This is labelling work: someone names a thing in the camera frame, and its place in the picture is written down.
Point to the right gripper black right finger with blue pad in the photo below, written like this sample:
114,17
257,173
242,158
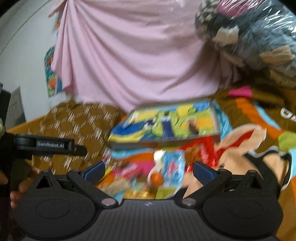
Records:
212,180

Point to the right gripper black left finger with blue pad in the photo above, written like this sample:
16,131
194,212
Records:
86,180

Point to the finger of the black genrobot left gripper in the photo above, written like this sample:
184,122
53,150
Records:
26,146

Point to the red snack packet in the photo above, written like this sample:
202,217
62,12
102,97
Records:
201,149

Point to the blue pink snack packet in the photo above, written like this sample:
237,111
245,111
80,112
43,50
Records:
171,165

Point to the orange mandarin fruit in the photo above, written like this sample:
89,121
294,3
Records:
156,179

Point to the person's left hand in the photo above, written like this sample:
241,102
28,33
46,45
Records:
22,180

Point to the grey door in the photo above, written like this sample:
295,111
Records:
15,115

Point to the brown PF patterned pillow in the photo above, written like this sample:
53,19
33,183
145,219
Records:
88,124

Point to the grey tray with cartoon lining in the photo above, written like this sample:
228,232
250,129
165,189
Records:
170,124

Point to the colourful striped blanket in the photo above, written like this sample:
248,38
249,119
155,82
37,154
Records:
257,131

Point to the pink hanging bed sheet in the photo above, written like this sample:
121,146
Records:
130,53

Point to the plastic bag of clothes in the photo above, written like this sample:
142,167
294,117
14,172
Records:
253,35

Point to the colourful wall poster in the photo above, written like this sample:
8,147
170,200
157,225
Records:
53,81

